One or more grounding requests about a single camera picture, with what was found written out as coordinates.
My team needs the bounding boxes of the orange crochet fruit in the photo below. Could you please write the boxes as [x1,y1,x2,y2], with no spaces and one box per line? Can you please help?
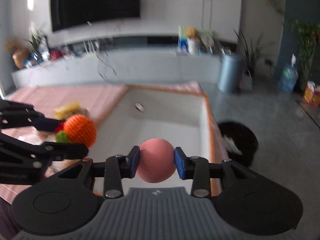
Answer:
[55,114,97,148]

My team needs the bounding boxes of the yellow cloth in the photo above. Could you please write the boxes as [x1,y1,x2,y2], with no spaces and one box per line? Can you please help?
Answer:
[54,102,88,120]

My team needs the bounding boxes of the pink foam ball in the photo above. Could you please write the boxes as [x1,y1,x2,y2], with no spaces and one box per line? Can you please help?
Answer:
[137,138,176,183]

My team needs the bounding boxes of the black waste basket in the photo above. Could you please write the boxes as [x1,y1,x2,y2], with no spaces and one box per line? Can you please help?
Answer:
[218,120,259,167]

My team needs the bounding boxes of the orange cardboard box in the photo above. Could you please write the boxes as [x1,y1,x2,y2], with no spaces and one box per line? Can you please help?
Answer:
[82,83,230,198]

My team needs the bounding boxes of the brown gourd vase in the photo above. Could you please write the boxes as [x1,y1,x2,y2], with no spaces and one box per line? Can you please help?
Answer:
[4,37,31,69]

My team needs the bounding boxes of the pink checkered tablecloth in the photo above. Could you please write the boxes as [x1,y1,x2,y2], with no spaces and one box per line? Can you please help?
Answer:
[0,81,208,204]

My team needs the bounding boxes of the potted plant in vase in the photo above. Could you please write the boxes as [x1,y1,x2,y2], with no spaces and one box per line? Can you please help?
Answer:
[28,27,50,64]

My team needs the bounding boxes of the red gift box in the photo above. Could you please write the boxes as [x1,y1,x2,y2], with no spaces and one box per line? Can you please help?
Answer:
[50,49,70,61]

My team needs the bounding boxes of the woven plaid basket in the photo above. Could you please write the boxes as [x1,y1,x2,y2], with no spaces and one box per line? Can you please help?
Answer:
[239,70,253,92]

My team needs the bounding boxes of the white marble tv console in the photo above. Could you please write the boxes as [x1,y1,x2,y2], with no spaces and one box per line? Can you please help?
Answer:
[12,47,221,88]

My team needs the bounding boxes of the grey metal trash can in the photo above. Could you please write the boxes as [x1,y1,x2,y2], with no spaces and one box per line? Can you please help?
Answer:
[217,54,245,94]

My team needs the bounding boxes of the tall green floor plant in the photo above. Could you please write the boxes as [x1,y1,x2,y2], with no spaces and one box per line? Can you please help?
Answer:
[234,29,264,78]

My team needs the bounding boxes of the blue water jug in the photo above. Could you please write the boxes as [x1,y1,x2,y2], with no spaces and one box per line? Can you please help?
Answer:
[278,54,298,93]

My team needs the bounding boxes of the black curved television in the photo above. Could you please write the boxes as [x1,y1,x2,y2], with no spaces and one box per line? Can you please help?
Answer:
[50,0,140,32]

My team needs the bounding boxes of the red gift bag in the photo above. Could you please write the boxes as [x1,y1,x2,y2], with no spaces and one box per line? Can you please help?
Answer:
[303,81,320,107]

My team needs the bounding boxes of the brown teddy bear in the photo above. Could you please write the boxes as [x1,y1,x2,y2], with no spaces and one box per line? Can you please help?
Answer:
[186,27,199,39]

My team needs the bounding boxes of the dark cabinet with plants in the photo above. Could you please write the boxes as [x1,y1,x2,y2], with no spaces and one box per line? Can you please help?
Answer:
[291,20,319,90]

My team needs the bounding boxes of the black power cables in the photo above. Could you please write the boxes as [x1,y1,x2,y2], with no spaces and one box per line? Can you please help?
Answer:
[96,39,118,83]

